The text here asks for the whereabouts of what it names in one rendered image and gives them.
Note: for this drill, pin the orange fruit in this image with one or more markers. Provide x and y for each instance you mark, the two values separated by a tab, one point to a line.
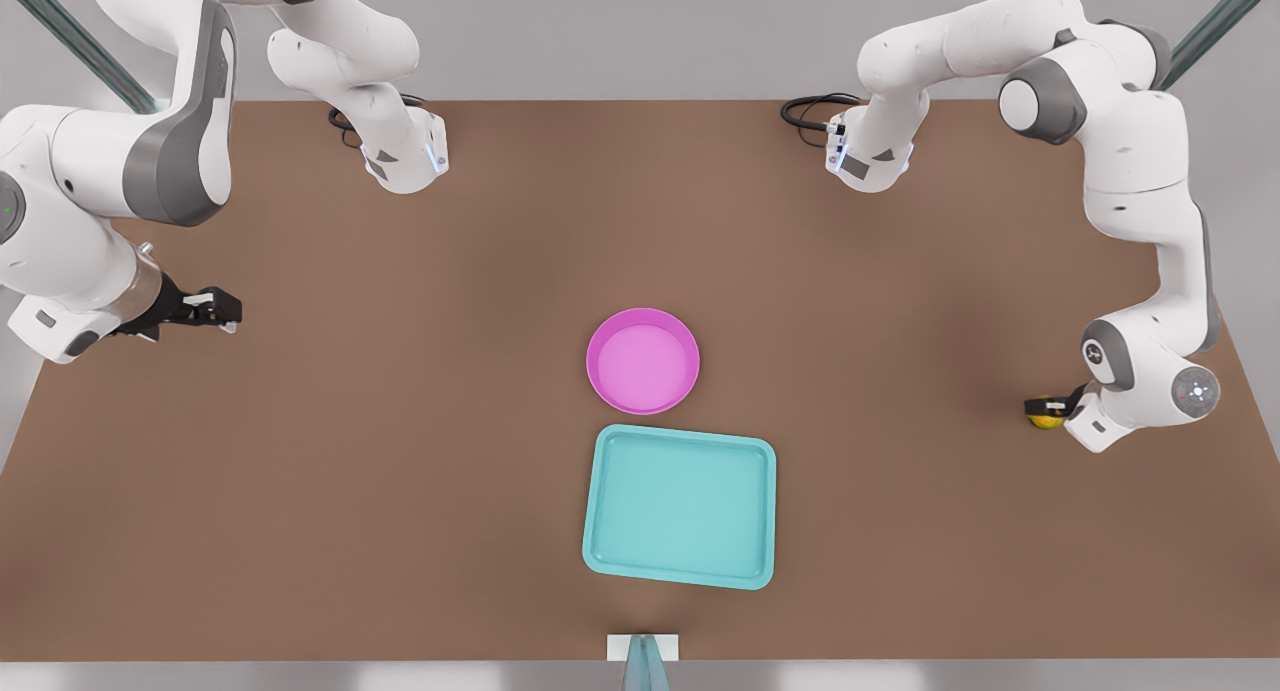
1046	416

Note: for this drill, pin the pink round plate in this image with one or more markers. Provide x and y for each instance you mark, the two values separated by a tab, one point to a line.
643	361

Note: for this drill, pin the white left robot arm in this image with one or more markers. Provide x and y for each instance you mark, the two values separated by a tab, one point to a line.
1130	161

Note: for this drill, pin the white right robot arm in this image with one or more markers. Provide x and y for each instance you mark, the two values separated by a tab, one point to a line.
70	171

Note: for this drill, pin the teal rectangular tray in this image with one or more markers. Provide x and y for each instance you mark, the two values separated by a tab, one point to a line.
680	506

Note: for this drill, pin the silver frame post with foot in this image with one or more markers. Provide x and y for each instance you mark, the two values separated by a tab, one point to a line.
643	663

